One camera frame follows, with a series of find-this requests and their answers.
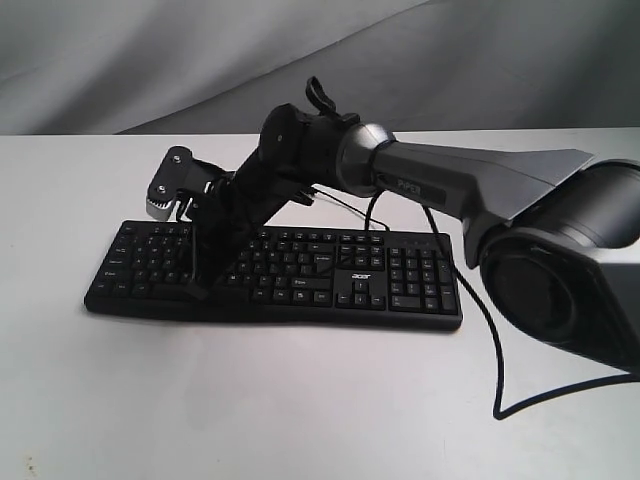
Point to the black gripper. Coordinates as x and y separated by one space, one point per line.
227 212

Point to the black acer keyboard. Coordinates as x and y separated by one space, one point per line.
286 275

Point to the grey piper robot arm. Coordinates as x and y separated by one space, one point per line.
554 234

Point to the white backdrop cloth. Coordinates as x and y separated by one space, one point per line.
186 67

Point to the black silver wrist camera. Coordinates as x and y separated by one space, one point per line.
178 178

